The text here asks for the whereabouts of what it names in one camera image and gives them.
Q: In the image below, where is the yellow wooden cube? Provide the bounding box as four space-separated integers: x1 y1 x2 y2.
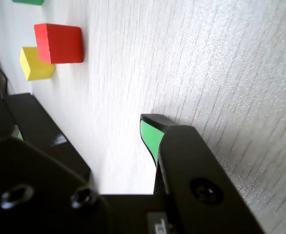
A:
19 46 56 81

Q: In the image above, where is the green wooden cube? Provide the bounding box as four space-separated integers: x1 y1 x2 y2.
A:
12 0 45 6

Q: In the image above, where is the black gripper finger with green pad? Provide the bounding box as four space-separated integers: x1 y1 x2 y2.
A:
140 113 267 234

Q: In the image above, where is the red wooden cube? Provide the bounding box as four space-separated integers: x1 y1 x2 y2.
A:
34 23 83 64

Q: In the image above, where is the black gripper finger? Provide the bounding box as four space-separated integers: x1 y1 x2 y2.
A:
0 124 109 234

